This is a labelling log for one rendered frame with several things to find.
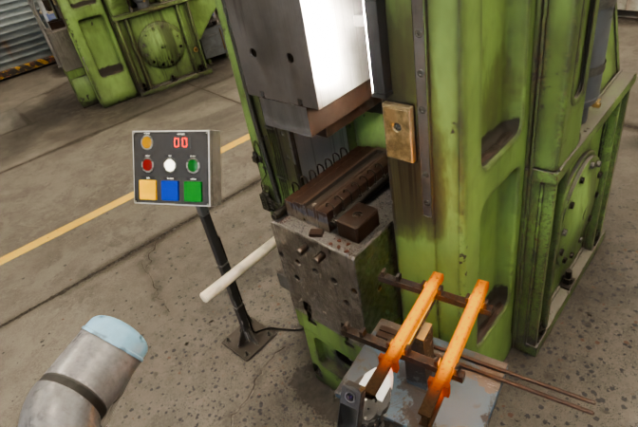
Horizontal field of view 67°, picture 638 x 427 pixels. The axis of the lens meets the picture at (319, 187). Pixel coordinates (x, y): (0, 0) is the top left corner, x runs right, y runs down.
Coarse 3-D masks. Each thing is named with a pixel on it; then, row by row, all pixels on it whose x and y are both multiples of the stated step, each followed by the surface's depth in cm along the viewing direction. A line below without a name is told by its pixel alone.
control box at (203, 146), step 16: (160, 144) 180; (176, 144) 177; (192, 144) 175; (208, 144) 173; (160, 160) 180; (176, 160) 178; (208, 160) 173; (144, 176) 183; (160, 176) 181; (176, 176) 178; (192, 176) 176; (208, 176) 174; (160, 192) 181; (208, 192) 174
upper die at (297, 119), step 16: (368, 80) 152; (352, 96) 148; (368, 96) 154; (272, 112) 145; (288, 112) 140; (304, 112) 135; (320, 112) 139; (336, 112) 144; (288, 128) 144; (304, 128) 139; (320, 128) 141
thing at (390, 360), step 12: (432, 276) 130; (432, 288) 126; (420, 300) 124; (420, 312) 120; (408, 324) 118; (396, 336) 116; (408, 336) 115; (396, 348) 113; (384, 360) 110; (396, 360) 109; (384, 372) 107; (396, 372) 110; (372, 384) 105; (372, 396) 104
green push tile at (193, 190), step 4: (184, 184) 177; (188, 184) 176; (192, 184) 176; (196, 184) 175; (200, 184) 174; (184, 188) 177; (188, 188) 176; (192, 188) 176; (196, 188) 175; (200, 188) 175; (184, 192) 177; (188, 192) 176; (192, 192) 176; (196, 192) 175; (200, 192) 175; (184, 196) 177; (188, 196) 176; (192, 196) 176; (196, 196) 175; (200, 196) 175; (184, 200) 177; (188, 200) 177; (192, 200) 176; (196, 200) 176; (200, 200) 175
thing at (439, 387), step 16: (480, 288) 124; (480, 304) 121; (464, 320) 116; (464, 336) 112; (448, 352) 109; (448, 368) 106; (432, 384) 102; (448, 384) 102; (432, 400) 99; (432, 416) 101
